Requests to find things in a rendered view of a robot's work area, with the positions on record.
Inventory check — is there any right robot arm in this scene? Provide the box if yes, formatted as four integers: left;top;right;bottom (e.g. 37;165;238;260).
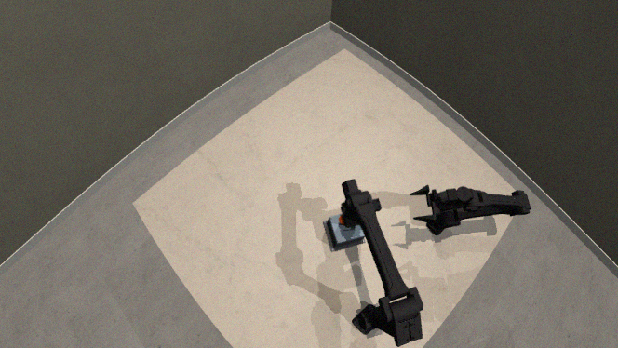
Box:
427;186;531;235

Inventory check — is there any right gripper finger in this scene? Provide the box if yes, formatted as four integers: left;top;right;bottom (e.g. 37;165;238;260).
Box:
410;185;430;195
413;215;435;223

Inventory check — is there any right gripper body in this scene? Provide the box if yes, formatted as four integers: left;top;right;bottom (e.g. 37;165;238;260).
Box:
426;189;440;220

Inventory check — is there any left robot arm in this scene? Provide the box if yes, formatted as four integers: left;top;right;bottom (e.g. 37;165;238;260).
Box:
342;179;423;347

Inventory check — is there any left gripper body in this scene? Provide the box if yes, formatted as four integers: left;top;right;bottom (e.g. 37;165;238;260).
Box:
341;202;359;228

